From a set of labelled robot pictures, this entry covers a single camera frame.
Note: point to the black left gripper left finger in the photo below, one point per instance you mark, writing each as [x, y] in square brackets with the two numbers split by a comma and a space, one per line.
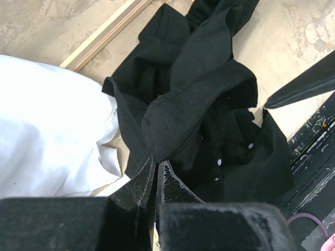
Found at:
[121, 221]

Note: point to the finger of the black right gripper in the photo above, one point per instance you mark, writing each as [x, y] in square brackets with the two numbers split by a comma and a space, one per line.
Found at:
[317, 80]

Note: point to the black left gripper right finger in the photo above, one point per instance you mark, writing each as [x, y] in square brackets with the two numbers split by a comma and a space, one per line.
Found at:
[188, 223]

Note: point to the black button shirt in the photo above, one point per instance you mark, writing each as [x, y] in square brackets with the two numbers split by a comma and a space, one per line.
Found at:
[181, 97]

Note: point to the white hanging shirt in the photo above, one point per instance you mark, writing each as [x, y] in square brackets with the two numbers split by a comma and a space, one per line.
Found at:
[55, 128]

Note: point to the wooden clothes rack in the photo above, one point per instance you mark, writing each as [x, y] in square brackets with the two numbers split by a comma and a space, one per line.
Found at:
[110, 43]

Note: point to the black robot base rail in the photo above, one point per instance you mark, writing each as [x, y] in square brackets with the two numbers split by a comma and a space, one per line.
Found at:
[312, 159]

